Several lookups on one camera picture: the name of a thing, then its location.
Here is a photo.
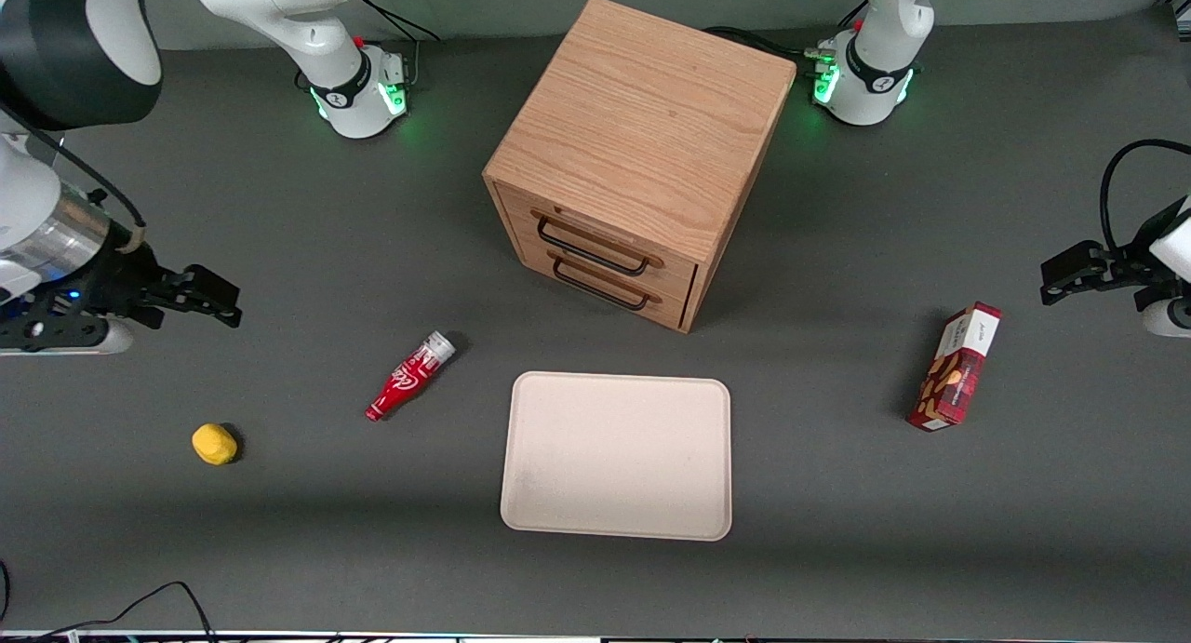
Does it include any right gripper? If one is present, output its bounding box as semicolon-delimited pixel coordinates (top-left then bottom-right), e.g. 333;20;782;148
54;238;244;331

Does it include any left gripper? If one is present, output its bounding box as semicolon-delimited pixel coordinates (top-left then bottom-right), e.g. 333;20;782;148
1040;194;1191;307

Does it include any black metal drawer handle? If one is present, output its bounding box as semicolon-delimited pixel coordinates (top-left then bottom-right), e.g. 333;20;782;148
551;252;664;313
530;208;666;278

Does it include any wooden drawer with box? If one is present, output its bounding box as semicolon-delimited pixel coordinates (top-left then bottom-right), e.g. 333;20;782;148
493;180;701;301

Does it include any wooden drawer front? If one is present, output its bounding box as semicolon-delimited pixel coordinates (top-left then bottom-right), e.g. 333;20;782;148
514;234;695;333

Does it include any wooden drawer cabinet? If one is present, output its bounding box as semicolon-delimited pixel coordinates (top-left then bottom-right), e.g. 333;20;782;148
482;0;798;335

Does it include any yellow lemon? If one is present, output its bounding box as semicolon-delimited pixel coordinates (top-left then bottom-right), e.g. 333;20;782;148
192;423;240;466

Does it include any red cookie box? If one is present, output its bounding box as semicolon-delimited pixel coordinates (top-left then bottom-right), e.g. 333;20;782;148
907;301;1004;433

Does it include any red cola bottle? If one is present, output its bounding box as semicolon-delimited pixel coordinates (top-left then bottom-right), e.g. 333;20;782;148
365;330;458;423

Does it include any beige rectangular tray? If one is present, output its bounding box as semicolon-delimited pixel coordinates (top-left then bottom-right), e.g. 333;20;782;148
500;371;733;543

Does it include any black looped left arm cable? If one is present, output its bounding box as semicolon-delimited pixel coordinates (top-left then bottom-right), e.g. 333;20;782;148
1099;139;1191;253

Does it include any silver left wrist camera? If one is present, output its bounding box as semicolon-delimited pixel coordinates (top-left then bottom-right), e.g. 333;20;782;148
1142;299;1191;339

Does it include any silver right wrist camera with mount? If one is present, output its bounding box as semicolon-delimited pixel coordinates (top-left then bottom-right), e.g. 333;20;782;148
0;299;133;356

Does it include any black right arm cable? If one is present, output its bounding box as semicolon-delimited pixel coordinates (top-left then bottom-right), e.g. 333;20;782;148
0;103;147;253

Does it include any long black floor cable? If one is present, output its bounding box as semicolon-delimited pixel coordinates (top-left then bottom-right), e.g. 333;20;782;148
0;581;221;643

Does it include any black right base cable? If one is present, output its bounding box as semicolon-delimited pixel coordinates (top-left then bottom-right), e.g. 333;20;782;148
354;0;441;86

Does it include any black cable behind cabinet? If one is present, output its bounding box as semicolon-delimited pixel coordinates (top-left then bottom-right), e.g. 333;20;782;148
703;26;834;63

